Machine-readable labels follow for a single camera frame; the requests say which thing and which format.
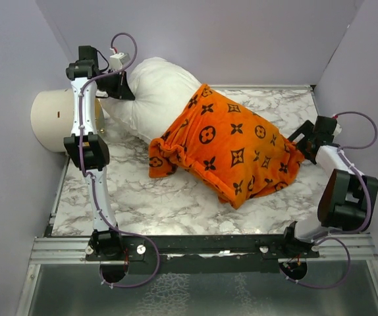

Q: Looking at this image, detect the white cylinder with pegs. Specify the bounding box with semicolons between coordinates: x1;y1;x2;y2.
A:
30;88;106;153

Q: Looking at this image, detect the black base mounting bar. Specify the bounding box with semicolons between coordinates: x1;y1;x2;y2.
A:
85;234;319;275

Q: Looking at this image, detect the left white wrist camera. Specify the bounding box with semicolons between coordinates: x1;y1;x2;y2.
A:
109;48;131;71

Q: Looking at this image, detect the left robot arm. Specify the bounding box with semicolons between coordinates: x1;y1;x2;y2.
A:
63;45;135;260

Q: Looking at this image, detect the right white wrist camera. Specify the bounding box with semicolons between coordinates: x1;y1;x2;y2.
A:
333;114;342;137

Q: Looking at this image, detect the white pillow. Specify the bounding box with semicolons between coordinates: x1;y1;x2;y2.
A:
101;57;202;144

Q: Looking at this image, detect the orange patterned pillowcase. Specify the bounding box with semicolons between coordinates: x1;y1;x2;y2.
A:
149;84;305;209

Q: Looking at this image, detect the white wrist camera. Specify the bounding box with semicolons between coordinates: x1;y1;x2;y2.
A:
333;114;342;137
109;48;131;71

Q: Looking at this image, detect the aluminium rail frame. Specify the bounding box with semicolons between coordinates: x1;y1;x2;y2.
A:
30;234;378;265

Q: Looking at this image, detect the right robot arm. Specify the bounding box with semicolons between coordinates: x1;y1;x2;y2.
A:
281;114;378;257

